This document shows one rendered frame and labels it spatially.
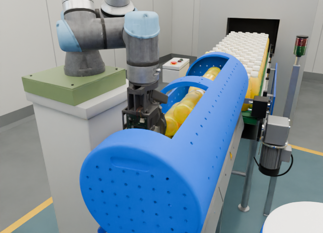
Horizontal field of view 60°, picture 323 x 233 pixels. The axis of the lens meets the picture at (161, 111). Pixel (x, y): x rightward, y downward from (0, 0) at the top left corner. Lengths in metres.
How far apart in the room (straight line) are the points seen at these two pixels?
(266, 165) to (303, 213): 0.96
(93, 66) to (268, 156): 1.06
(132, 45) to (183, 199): 0.33
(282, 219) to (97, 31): 0.59
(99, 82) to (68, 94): 0.12
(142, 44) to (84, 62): 0.46
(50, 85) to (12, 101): 2.72
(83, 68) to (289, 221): 0.78
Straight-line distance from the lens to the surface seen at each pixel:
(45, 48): 3.86
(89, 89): 0.98
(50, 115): 1.11
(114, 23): 0.70
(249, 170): 2.04
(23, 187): 2.63
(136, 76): 0.63
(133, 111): 0.65
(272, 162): 1.66
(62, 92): 0.97
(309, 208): 0.76
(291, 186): 2.61
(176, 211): 0.58
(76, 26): 0.70
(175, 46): 6.21
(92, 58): 1.04
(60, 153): 1.16
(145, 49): 0.61
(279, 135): 1.57
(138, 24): 0.60
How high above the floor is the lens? 1.50
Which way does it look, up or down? 24 degrees down
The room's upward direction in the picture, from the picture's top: straight up
